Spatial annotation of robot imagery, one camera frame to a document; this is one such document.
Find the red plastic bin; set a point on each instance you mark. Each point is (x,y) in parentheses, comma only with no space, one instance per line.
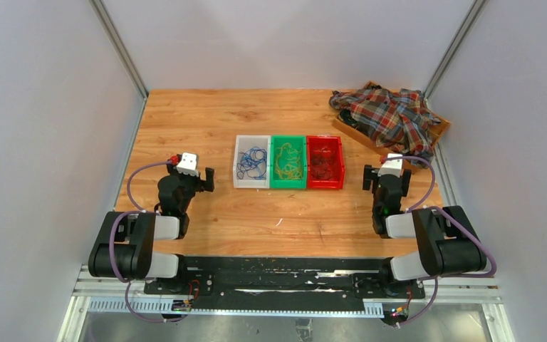
(326,165)

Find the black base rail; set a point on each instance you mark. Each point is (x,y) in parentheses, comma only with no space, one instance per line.
(259,286)

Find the green plastic bin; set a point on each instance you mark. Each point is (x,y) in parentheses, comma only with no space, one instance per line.
(289,167)

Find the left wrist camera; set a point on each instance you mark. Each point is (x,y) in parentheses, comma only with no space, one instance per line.
(188,164)

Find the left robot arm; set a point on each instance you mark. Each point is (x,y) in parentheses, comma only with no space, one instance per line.
(124,247)

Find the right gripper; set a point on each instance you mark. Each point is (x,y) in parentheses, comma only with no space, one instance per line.
(371,173)

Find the plaid shirt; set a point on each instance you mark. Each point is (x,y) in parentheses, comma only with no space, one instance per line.
(391,120)

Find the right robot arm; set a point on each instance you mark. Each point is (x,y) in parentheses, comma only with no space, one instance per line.
(447,244)

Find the wooden tray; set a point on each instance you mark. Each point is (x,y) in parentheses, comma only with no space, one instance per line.
(436,127)

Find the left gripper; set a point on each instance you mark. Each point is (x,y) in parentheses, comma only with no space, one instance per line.
(201,185)

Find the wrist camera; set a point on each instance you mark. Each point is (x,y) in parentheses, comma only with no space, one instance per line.
(391,164)
(188,164)

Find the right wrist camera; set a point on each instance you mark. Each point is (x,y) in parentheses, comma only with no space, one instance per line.
(391,164)

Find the white plastic bin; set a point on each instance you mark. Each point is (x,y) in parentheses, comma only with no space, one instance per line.
(251,164)

